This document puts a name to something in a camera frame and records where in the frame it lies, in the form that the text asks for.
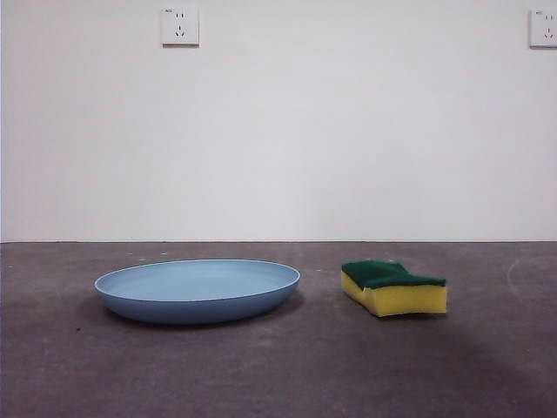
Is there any blue round plate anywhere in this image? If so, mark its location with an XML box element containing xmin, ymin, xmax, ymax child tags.
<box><xmin>93</xmin><ymin>259</ymin><xmax>301</xmax><ymax>326</ymax></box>

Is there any yellow sponge with green pad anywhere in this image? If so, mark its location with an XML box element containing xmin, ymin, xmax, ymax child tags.
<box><xmin>340</xmin><ymin>260</ymin><xmax>448</xmax><ymax>320</ymax></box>

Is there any white wall socket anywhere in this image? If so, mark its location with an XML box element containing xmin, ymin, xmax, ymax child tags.
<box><xmin>528</xmin><ymin>9</ymin><xmax>557</xmax><ymax>50</ymax></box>
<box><xmin>161</xmin><ymin>4</ymin><xmax>201</xmax><ymax>48</ymax></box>

